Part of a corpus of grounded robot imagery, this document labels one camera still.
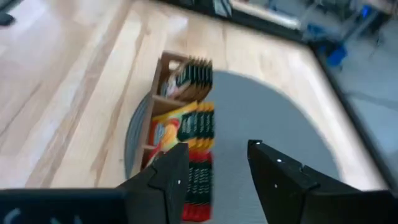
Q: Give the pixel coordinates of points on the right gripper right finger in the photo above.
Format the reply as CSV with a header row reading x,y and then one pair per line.
x,y
276,186

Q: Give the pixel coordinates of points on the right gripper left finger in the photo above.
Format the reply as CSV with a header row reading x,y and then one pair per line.
x,y
164,193

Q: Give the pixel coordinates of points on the red strawberry tea bag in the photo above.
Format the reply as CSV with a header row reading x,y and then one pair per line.
x,y
199,186

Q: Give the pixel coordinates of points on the orange mango tea bag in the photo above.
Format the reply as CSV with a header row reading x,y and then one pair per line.
x,y
186,124

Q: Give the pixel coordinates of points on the beige vanilla cinnamon tea bag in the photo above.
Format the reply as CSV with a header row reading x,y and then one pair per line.
x,y
192,77

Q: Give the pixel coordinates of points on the round grey woven placemat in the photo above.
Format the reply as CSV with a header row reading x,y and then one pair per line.
x,y
264,118

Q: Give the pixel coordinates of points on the wooden three-compartment tray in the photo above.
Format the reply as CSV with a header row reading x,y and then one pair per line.
x,y
157,81

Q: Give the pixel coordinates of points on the blue bin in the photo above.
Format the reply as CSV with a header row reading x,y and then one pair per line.
x,y
336,56

